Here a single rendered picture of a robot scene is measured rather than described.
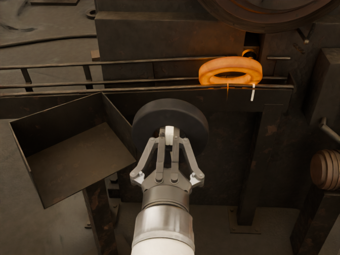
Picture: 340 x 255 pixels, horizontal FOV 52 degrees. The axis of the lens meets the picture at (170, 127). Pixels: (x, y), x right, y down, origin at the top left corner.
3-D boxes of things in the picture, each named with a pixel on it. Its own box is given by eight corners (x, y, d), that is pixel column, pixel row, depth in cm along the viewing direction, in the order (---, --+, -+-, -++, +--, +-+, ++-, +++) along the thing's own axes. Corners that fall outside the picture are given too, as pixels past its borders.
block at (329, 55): (299, 108, 120) (319, 45, 104) (323, 109, 120) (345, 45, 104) (307, 128, 112) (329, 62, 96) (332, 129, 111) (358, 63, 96)
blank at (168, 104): (125, 99, 67) (122, 110, 64) (206, 95, 64) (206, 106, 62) (140, 154, 77) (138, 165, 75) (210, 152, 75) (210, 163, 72)
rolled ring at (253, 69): (245, 60, 89) (244, 49, 90) (186, 77, 100) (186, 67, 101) (272, 82, 103) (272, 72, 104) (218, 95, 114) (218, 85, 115)
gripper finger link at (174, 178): (169, 179, 56) (177, 180, 56) (173, 132, 64) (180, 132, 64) (169, 194, 59) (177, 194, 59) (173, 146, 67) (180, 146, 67)
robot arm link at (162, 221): (193, 267, 52) (193, 232, 57) (196, 237, 46) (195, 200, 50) (133, 265, 53) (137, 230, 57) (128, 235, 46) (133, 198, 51)
